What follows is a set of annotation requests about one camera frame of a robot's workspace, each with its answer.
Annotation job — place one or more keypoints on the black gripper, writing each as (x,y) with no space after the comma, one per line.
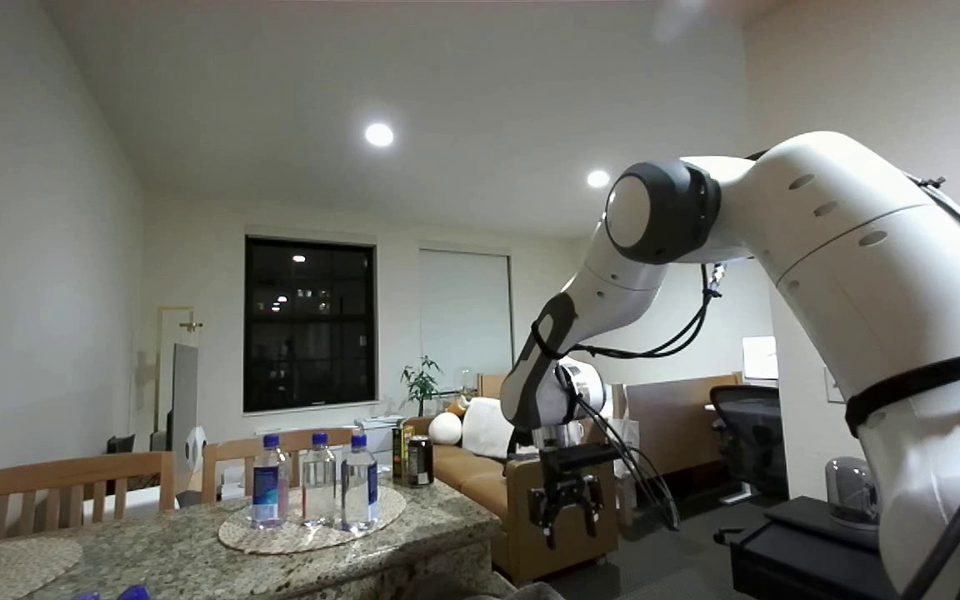
(569,479)

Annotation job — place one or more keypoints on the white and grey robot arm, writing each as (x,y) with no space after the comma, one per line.
(866,253)

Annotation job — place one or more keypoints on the tan leather sofa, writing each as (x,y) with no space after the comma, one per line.
(483,469)

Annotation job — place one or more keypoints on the wooden desk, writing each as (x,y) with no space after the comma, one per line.
(677,423)

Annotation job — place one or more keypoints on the white round cushion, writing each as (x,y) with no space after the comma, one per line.
(445,429)

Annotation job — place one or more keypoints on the dark jar on counter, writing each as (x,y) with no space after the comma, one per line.
(410,457)

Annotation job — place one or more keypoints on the green potted plant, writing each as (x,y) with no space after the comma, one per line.
(422,382)

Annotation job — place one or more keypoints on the white window blind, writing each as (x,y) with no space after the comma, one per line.
(466,313)

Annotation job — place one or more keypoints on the black office chair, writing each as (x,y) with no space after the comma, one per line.
(752,437)

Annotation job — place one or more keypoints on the right plastic water bottle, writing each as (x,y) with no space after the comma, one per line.
(357,488)

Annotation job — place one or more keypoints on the plastic water bottle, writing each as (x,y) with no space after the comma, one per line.
(268,484)
(357,488)
(317,488)

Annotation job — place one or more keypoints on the black equipment box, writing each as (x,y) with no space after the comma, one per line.
(809,550)

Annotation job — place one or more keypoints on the middle plastic water bottle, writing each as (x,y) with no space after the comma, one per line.
(317,488)

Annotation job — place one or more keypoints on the round woven placemat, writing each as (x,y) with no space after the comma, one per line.
(237,532)

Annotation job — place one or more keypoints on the grey metal cylinder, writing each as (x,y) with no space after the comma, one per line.
(853,488)

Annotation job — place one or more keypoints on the left plastic water bottle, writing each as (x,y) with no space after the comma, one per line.
(268,484)

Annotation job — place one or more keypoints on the recessed ceiling light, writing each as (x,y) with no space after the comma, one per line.
(378,133)
(598,177)

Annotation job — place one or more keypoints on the dark night window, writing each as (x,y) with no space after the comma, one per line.
(308,323)

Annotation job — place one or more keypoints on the left wooden chair back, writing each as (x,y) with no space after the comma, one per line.
(84,490)

